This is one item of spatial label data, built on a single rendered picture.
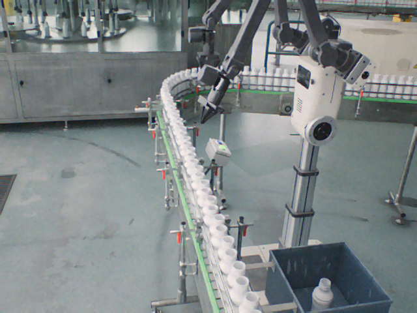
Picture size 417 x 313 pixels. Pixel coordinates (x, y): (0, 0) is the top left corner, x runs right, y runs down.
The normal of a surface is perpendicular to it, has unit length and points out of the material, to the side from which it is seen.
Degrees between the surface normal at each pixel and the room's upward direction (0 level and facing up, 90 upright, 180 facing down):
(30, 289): 0
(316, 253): 90
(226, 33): 90
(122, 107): 90
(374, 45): 90
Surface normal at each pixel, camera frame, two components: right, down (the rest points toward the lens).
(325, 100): 0.20, 0.60
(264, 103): -0.10, 0.44
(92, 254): 0.04, -0.90
